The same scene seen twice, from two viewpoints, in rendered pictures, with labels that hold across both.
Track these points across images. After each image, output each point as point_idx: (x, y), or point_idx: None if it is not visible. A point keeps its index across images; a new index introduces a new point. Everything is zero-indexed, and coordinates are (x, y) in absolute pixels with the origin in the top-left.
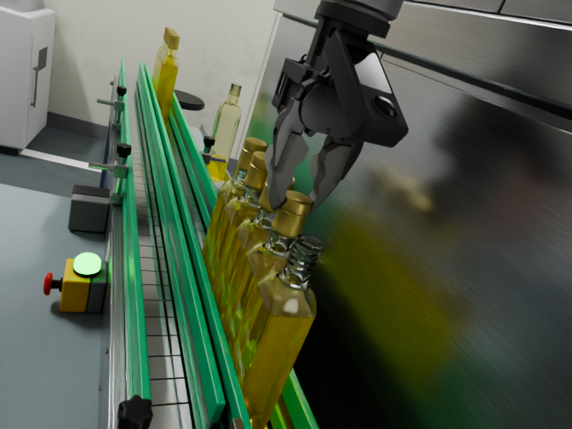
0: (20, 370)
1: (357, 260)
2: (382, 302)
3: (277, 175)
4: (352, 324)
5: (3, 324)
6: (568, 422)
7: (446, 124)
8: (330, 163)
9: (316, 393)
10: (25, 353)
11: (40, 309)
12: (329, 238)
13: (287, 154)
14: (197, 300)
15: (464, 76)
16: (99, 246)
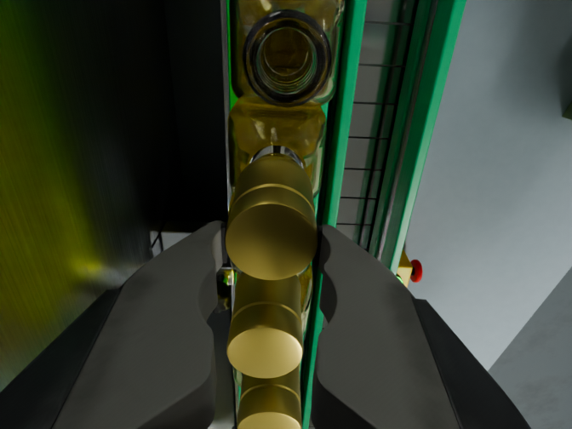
0: (438, 179)
1: (56, 163)
2: (27, 13)
3: (388, 276)
4: (100, 62)
5: (446, 231)
6: None
7: None
8: (179, 336)
9: (150, 77)
10: (432, 197)
11: (414, 248)
12: (99, 258)
13: (407, 344)
14: (338, 179)
15: None
16: None
